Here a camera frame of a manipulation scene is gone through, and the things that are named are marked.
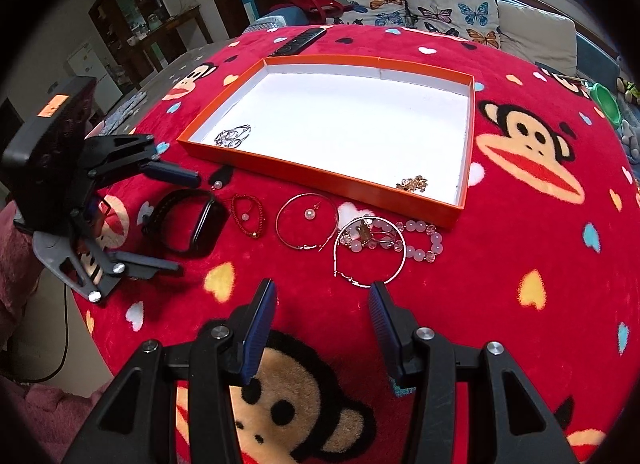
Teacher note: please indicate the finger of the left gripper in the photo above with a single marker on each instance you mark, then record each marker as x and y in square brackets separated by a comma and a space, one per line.
[95, 273]
[109, 159]

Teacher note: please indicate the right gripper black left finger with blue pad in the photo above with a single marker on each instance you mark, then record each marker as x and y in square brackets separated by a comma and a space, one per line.
[135, 421]

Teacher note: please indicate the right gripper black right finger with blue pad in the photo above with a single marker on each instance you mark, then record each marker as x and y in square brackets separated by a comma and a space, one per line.
[508, 420]

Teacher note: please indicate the large silver hoop bangle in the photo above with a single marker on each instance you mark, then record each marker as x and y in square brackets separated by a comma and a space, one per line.
[369, 230]

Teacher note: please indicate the small pearl earring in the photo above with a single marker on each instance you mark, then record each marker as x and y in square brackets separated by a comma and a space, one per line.
[221, 177]

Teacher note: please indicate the black wristband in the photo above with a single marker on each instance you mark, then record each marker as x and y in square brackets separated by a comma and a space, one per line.
[187, 223]

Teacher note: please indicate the thin silver hoop with pearl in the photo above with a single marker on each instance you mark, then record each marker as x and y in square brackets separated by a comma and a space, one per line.
[306, 222]

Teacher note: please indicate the maroon sleeve forearm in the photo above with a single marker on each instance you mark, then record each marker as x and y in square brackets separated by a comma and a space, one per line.
[20, 272]

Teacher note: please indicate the white small fridge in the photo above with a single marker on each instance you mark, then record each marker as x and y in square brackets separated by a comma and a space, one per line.
[85, 62]

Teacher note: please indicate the wooden side table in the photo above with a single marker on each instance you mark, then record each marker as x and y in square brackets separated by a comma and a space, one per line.
[163, 44]

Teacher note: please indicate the dark wooden cabinet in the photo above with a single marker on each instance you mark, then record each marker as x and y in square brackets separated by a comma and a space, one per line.
[120, 24]

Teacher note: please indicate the red monkey print blanket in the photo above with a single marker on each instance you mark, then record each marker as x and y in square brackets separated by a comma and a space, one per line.
[557, 283]

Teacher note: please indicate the gold brown brooch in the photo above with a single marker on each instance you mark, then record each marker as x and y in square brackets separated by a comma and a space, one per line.
[413, 185]

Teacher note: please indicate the black remote control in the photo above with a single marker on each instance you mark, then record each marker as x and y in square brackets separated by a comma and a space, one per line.
[300, 42]

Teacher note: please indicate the orange tray white inside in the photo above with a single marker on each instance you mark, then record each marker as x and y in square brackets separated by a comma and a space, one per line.
[352, 126]

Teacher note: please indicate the red bag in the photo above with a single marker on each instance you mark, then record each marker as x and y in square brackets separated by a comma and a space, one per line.
[318, 11]

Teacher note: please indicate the green bowl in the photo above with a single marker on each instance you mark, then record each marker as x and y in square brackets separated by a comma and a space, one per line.
[607, 104]

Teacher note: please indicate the plush toy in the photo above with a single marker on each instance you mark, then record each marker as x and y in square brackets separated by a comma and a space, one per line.
[627, 94]

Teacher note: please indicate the beige cushion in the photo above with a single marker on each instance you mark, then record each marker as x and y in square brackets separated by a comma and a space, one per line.
[538, 36]

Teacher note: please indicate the butterfly print pillow right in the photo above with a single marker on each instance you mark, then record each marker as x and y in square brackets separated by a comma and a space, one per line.
[475, 20]

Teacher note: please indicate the silver chain jewelry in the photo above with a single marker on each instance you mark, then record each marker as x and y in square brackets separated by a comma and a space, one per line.
[232, 138]

